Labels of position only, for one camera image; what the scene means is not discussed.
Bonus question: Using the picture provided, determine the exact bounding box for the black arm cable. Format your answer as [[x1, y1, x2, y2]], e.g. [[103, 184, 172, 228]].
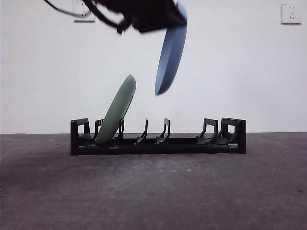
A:
[[43, 0, 83, 17], [83, 0, 127, 34]]

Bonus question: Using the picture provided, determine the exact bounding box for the white wall socket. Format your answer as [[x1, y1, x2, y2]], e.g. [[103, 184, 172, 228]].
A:
[[73, 0, 96, 23], [281, 2, 302, 25]]

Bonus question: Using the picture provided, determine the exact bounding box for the green round plate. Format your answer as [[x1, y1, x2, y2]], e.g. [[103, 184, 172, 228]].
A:
[[95, 74, 137, 146]]

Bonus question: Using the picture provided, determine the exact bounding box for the black plastic plate rack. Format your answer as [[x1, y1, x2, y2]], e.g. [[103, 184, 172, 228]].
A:
[[70, 117, 247, 156]]

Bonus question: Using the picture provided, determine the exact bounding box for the blue round plate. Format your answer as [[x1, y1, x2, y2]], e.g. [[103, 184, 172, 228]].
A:
[[154, 1, 188, 96]]

